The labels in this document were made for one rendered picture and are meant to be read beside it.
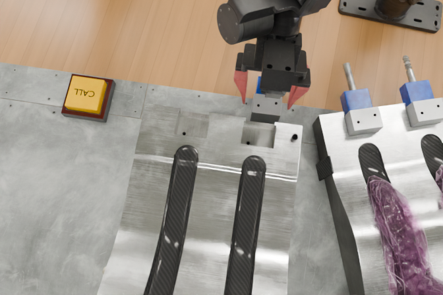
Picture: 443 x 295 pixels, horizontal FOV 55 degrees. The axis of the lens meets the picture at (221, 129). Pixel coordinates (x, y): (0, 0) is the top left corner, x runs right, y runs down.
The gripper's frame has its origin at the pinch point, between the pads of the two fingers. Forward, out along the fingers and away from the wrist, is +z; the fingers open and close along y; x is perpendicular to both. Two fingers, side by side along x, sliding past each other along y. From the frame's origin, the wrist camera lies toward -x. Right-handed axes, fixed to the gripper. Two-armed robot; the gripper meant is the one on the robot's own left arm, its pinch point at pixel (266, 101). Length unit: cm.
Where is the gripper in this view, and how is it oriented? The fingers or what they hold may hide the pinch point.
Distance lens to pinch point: 74.8
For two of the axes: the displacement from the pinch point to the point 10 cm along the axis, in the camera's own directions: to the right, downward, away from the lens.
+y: 9.9, 1.3, -0.4
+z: -0.7, 7.2, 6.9
